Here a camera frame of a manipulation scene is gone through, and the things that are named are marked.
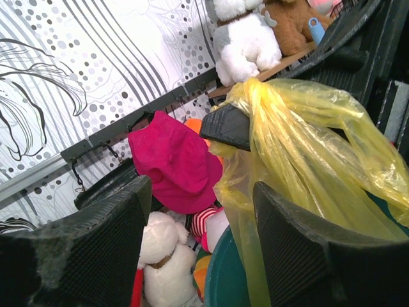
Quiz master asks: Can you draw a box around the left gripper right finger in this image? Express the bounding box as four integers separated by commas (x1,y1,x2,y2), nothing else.
253,182,408,306

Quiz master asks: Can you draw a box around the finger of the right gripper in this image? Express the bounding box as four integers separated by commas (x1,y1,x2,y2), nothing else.
279,1,393,106
199,104,250,151

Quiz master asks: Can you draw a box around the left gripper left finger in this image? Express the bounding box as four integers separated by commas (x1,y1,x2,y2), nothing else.
1,176,151,306

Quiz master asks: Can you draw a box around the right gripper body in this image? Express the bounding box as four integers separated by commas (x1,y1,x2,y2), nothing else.
359,1,408,147

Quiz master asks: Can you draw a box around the yellow trash bag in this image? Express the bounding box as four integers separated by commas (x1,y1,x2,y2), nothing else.
205,78,408,306

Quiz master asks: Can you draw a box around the teal trash bin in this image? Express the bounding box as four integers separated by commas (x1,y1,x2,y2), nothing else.
203,191,409,307

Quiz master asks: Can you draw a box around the magenta fabric bag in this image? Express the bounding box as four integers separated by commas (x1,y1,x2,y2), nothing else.
128,111,222,214

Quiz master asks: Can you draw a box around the black metal shelf rack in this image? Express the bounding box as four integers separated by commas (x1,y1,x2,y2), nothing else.
207,41,317,100

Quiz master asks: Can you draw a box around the orange plush toy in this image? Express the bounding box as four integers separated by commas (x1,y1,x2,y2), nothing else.
184,118,202,134

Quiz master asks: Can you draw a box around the blue floor sweeper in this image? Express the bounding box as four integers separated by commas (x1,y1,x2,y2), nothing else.
308,17,325,45

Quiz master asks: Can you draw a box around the red garment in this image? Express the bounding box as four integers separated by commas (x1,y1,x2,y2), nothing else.
130,269,144,307

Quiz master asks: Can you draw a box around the brown teddy bear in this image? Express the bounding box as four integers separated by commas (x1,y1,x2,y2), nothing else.
261,0,332,57

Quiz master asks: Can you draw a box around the cream plush bear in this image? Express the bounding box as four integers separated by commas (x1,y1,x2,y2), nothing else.
138,211,196,306

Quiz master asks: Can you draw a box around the white plush dog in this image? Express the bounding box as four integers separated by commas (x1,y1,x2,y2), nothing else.
205,0,282,87

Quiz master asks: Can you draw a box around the black leather handbag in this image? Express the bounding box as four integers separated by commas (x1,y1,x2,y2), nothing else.
72,143,139,210

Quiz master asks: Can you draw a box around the white pink plush doll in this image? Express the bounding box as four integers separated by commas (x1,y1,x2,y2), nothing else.
190,206,229,253

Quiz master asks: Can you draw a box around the rainbow striped cloth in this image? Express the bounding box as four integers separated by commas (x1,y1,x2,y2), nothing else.
193,253,212,302

